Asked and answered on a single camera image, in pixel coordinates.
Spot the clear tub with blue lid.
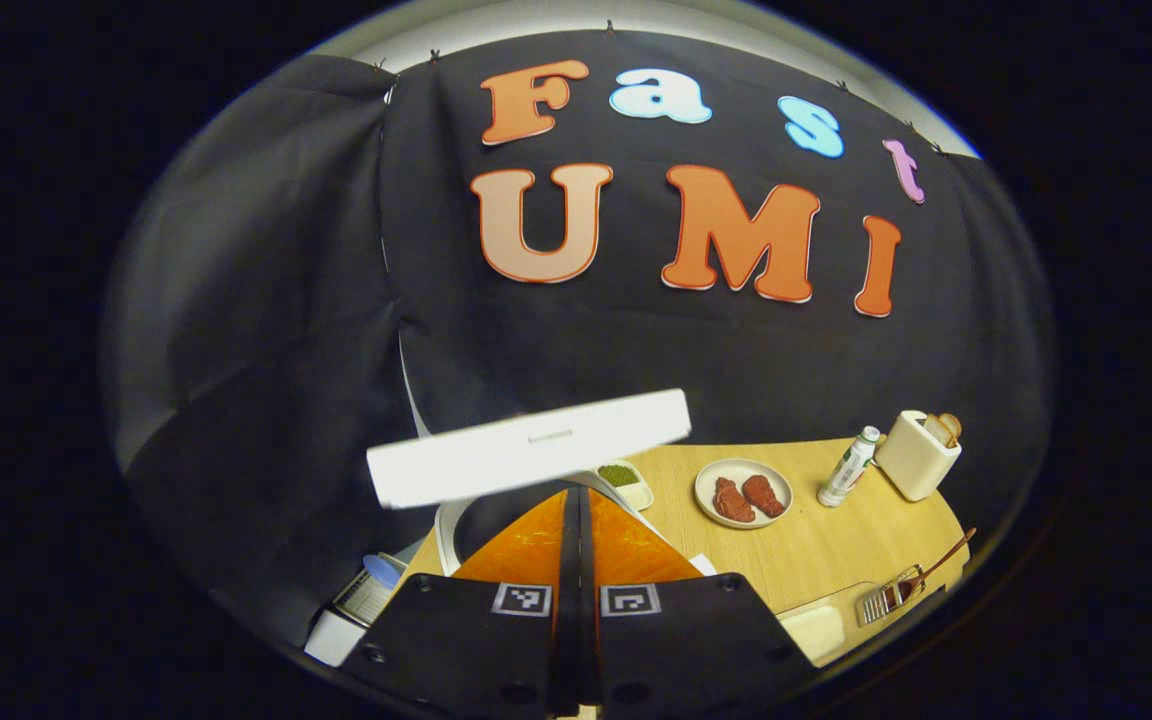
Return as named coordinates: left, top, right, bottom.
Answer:
left=334, top=553, right=409, bottom=629

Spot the white box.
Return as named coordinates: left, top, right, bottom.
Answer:
left=304, top=608, right=367, bottom=668

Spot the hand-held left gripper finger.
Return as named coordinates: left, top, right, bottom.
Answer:
left=341, top=487, right=582, bottom=716
left=581, top=487, right=817, bottom=716

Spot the brown wooden spoon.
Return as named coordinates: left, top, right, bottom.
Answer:
left=881, top=528, right=977, bottom=611

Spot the white round plate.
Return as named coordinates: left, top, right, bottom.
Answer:
left=694, top=458, right=794, bottom=529

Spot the white rice cooker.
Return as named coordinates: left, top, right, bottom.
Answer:
left=366, top=388, right=717, bottom=579

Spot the red meat piece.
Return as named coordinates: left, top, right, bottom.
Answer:
left=713, top=477, right=757, bottom=523
left=742, top=474, right=787, bottom=518

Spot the white toaster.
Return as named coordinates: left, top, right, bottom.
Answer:
left=874, top=410, right=963, bottom=502

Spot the white drink bottle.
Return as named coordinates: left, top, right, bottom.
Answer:
left=816, top=426, right=881, bottom=508

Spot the white divided seasoning dish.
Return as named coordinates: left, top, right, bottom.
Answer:
left=596, top=460, right=655, bottom=511

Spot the black backdrop cloth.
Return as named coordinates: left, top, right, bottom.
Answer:
left=101, top=30, right=1057, bottom=651

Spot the metal wire chopstick holder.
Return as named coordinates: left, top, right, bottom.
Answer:
left=854, top=565, right=927, bottom=628

